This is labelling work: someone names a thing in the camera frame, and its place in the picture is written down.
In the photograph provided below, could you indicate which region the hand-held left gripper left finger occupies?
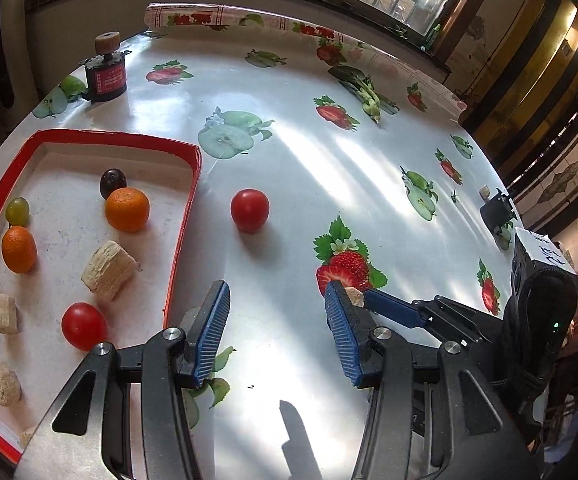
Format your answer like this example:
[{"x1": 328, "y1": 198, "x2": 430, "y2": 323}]
[{"x1": 14, "y1": 281, "x2": 231, "y2": 480}]

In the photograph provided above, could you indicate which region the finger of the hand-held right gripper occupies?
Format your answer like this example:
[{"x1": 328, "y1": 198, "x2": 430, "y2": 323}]
[{"x1": 364, "y1": 290, "x2": 500, "y2": 347}]

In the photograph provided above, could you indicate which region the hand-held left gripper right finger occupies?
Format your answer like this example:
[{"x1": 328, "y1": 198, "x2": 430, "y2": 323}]
[{"x1": 325, "y1": 281, "x2": 540, "y2": 480}]

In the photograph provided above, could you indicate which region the large wafer biscuit block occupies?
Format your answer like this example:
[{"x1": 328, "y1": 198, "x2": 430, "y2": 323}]
[{"x1": 80, "y1": 240, "x2": 139, "y2": 302}]

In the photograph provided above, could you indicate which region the orange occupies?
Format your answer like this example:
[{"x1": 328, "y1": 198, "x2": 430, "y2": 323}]
[
  {"x1": 2, "y1": 225, "x2": 38, "y2": 275},
  {"x1": 105, "y1": 187, "x2": 151, "y2": 233}
]

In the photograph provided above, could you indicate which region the red rimmed tray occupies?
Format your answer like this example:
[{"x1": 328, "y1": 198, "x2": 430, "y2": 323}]
[{"x1": 0, "y1": 129, "x2": 203, "y2": 464}]

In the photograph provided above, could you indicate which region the dark purple grape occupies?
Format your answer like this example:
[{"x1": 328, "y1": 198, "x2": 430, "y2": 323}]
[{"x1": 100, "y1": 168, "x2": 128, "y2": 200}]

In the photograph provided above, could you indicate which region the green grape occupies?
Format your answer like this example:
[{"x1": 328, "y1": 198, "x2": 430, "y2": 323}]
[{"x1": 6, "y1": 197, "x2": 31, "y2": 226}]

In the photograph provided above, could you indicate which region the small black device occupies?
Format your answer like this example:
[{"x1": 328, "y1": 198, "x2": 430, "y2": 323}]
[{"x1": 479, "y1": 186, "x2": 520, "y2": 235}]

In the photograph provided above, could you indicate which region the red tomato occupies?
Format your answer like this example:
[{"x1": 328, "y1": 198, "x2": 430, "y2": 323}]
[
  {"x1": 61, "y1": 302, "x2": 109, "y2": 352},
  {"x1": 230, "y1": 188, "x2": 271, "y2": 234}
]

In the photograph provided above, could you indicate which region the patterned glass door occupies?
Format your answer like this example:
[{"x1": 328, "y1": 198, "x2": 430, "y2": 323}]
[{"x1": 516, "y1": 97, "x2": 578, "y2": 233}]

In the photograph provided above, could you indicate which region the fruit print tablecloth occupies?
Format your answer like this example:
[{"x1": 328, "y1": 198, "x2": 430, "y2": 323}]
[{"x1": 0, "y1": 2, "x2": 527, "y2": 480}]

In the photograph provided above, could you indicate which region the green bok choy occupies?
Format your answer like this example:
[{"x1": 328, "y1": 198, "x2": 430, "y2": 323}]
[{"x1": 328, "y1": 65, "x2": 400, "y2": 124}]

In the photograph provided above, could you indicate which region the black jar with red label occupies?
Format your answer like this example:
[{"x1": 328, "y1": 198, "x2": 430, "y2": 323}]
[{"x1": 80, "y1": 33, "x2": 132, "y2": 103}]

